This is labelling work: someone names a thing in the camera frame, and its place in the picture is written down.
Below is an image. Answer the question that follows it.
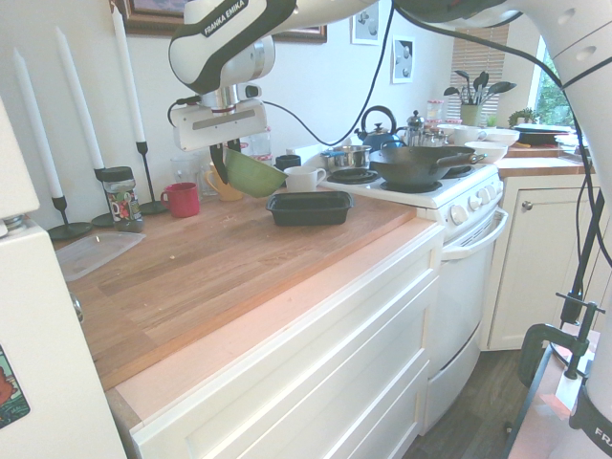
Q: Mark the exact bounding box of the wide white cup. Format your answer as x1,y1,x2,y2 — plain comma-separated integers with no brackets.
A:
283,165,328,193

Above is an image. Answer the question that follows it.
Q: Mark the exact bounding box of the glass french press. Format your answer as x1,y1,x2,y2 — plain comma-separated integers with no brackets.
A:
405,109,426,147

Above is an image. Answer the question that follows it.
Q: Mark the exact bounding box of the clear plastic container lid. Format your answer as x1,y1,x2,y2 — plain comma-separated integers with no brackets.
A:
55,230,147,283

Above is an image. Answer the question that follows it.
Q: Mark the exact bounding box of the wooden window blind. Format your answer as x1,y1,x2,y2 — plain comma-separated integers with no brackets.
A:
451,23,511,116

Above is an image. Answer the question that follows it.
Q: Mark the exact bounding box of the black round pan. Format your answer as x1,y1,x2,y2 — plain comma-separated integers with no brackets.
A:
514,122,575,147

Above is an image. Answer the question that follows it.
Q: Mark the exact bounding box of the white refrigerator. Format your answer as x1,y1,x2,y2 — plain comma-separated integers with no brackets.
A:
0,95,128,459

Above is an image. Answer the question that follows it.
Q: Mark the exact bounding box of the clear plastic box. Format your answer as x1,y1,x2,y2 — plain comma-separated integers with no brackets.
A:
554,133,588,160

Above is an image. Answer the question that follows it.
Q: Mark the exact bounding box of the blue kettle black handle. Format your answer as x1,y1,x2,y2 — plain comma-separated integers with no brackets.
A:
354,105,406,152

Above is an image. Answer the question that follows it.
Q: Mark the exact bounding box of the dark green C-clamp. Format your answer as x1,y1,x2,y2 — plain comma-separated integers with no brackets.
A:
518,291,608,388

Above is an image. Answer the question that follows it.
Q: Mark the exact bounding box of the black mug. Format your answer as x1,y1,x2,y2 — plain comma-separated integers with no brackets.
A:
273,154,302,176

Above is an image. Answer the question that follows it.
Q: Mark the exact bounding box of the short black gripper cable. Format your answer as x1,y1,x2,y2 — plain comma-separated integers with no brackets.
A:
166,97,201,126

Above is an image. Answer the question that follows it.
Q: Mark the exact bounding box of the robot mounting table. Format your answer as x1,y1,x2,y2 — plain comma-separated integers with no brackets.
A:
504,329,612,459

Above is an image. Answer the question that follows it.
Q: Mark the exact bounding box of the small green plant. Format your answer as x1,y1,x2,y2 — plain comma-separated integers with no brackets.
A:
507,107,535,128

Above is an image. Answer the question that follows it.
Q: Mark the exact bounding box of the window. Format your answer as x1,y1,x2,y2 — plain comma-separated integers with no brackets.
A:
535,35,573,128

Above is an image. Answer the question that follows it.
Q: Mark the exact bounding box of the black candle holder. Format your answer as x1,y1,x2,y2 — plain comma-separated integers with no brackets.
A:
90,166,119,229
135,141,168,216
47,194,94,241

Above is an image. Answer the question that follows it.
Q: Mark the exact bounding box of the clear glass mug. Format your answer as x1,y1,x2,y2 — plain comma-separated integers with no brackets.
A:
193,150,219,200
170,152,202,192

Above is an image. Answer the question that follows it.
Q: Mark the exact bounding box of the white ceramic mug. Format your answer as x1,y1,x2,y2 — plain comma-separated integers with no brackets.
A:
451,125,488,147

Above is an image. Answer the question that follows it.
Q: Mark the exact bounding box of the spice jar with black lid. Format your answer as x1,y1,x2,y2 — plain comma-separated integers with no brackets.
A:
100,165,144,233

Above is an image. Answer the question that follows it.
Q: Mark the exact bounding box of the black plastic food container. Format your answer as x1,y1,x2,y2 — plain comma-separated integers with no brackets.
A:
266,190,356,228

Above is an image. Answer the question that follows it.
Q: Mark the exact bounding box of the white drawer cabinet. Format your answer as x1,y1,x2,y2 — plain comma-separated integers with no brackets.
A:
128,224,444,459

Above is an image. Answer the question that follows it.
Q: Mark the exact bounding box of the white kitchen stove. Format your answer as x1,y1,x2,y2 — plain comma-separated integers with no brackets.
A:
300,142,509,436

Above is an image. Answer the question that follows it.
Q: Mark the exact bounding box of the red mug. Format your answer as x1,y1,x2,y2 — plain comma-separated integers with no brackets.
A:
160,182,201,219

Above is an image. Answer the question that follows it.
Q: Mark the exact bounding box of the black stove burner coil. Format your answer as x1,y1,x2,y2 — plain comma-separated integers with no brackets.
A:
327,167,383,186

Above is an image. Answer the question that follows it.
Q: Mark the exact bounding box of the white ceramic bowl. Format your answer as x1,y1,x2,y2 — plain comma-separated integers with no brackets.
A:
463,141,509,164
482,127,521,147

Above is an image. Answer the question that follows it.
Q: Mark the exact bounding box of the white oven door handle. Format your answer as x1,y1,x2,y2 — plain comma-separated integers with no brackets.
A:
442,208,509,262

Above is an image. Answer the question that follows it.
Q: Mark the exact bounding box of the colourful fridge magnet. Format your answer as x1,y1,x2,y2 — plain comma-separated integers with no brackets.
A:
0,343,31,429

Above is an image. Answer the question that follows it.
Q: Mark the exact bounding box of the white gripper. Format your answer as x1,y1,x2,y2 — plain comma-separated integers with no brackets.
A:
171,98,269,186

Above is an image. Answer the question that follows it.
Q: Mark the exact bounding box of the stainless steel pot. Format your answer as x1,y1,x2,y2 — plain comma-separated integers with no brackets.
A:
320,145,373,171

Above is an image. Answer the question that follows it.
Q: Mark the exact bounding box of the long black gripper cable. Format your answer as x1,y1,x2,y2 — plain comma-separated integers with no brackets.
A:
261,0,396,147

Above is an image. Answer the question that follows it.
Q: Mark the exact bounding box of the tall white candle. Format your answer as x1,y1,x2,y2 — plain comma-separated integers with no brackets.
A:
54,26,105,170
12,47,64,199
110,3,146,143

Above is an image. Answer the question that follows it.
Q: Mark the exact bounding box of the small white wall picture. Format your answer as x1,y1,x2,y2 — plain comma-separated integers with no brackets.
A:
351,7,383,47
391,35,416,85

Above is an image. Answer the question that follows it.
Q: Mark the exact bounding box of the black wok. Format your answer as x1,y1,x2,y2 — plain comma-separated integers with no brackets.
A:
370,145,488,188

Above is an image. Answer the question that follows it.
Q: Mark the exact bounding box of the white cabinet door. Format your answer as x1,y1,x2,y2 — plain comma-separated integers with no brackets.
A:
487,174,608,353

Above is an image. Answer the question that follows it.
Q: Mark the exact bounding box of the yellow mug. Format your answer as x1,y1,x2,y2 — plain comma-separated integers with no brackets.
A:
204,169,245,202

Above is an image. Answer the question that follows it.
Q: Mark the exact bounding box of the black camera stand pole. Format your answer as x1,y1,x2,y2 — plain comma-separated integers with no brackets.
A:
559,181,608,329

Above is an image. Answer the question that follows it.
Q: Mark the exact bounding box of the green ceramic bowl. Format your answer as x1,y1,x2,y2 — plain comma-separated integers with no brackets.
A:
223,147,290,200

